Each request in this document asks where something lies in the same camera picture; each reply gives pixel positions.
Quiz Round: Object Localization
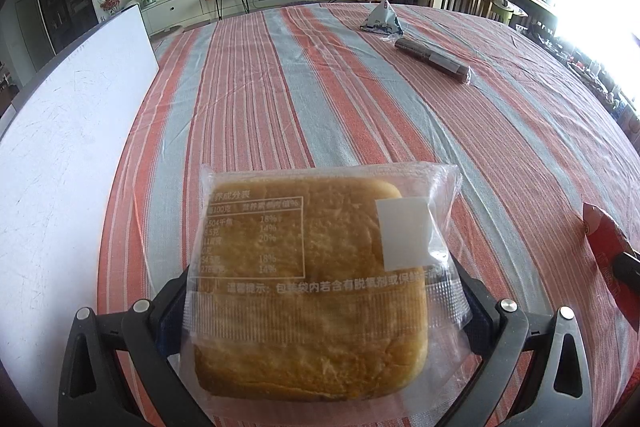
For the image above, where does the brown roll-shaped packet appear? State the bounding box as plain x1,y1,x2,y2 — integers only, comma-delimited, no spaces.
393,38,473,86

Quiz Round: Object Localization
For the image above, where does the dark glass cabinet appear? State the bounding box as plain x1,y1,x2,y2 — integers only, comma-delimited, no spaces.
0,0,99,88

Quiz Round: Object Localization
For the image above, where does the white board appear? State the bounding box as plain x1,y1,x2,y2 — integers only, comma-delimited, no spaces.
0,3,161,390

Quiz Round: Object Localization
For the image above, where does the striped red-grey tablecloth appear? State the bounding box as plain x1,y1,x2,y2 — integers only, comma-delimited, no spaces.
97,2,640,427

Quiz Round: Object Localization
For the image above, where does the triangular white-blue packet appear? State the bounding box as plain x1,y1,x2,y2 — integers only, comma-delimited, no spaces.
359,0,405,34

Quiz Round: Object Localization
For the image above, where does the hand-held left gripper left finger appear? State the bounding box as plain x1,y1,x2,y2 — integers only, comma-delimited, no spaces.
57,264,213,427

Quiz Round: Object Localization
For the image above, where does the clear bread packet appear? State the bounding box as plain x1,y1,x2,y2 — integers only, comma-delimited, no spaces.
182,161,473,405

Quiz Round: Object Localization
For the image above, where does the red snack packet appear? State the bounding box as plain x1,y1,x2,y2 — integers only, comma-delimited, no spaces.
581,202,640,303

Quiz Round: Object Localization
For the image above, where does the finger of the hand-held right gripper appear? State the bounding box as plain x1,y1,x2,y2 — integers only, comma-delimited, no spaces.
612,251,640,304

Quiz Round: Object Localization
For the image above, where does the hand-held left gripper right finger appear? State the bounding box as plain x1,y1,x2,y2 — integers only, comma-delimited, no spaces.
425,264,598,427

